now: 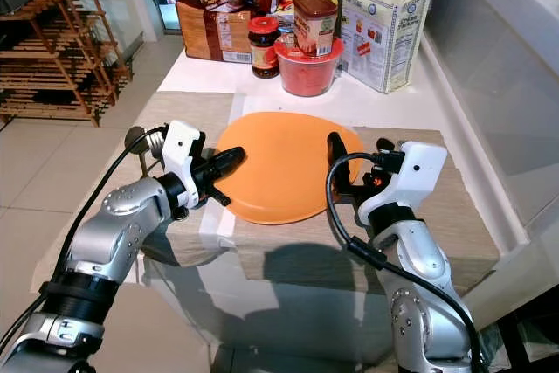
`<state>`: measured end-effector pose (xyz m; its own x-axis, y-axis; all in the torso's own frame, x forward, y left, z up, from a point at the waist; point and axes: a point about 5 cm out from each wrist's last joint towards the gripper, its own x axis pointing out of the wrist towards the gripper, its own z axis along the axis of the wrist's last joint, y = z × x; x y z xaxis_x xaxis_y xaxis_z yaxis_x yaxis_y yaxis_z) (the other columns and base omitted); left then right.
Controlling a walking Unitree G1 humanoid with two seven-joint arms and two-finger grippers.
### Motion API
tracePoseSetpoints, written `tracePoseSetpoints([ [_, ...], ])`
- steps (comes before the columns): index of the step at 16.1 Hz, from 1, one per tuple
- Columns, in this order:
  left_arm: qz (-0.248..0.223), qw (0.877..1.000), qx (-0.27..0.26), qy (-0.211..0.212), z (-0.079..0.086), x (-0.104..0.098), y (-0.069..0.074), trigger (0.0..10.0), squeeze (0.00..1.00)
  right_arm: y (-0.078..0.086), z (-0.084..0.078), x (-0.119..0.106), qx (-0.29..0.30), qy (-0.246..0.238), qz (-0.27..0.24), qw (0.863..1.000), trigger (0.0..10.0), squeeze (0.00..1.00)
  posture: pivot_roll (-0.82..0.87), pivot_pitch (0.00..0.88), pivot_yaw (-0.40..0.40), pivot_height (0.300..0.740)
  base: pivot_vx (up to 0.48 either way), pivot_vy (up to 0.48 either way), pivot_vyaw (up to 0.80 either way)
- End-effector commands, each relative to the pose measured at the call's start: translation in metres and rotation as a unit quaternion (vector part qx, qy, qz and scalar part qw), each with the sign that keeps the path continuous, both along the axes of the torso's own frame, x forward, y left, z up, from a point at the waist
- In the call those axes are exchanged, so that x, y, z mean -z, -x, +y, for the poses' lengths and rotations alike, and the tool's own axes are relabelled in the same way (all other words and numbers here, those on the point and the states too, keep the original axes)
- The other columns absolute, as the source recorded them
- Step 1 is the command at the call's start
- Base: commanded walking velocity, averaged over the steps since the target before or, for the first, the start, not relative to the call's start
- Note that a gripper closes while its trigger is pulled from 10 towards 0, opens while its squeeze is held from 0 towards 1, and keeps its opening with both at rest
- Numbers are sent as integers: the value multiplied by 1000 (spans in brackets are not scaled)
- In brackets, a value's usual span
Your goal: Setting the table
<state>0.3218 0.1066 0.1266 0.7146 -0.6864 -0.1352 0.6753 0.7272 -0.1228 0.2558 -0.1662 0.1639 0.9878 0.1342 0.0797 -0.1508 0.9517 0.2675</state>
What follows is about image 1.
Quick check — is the wooden slatted rack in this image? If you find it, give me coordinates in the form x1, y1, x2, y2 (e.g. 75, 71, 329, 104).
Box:
0, 0, 119, 127

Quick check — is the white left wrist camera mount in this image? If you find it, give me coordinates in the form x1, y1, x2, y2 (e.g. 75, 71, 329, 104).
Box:
163, 120, 206, 186

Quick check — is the metal fork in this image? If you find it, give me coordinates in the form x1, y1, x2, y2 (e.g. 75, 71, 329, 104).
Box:
144, 133, 167, 160

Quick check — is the brown-lid food cup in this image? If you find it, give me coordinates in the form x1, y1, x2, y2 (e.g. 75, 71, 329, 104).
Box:
293, 0, 339, 58

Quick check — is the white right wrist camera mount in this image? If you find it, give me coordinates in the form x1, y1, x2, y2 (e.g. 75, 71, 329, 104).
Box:
358, 140, 448, 227

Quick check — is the red instant noodle bowl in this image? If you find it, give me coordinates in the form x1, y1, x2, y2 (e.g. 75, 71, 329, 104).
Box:
273, 37, 344, 98

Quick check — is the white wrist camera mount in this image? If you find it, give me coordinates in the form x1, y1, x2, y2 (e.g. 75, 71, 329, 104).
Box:
358, 140, 448, 227
163, 120, 206, 186

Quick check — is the white flour bag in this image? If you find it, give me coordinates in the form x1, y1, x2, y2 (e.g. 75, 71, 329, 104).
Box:
341, 0, 442, 94

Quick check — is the metal spoon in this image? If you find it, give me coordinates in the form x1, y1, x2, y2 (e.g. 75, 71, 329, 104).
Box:
125, 126, 149, 155

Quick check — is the beige woven placemat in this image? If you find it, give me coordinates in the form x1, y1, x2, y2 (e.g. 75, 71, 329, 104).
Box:
31, 91, 241, 291
231, 124, 501, 295

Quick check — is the red-lid chili sauce jar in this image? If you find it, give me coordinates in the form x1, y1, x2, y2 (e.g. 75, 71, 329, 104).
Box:
247, 15, 282, 79

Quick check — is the orange plate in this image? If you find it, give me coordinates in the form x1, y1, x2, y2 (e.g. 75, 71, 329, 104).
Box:
215, 112, 365, 225

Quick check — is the brown food package box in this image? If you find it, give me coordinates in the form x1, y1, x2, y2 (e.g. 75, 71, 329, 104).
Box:
176, 0, 254, 64

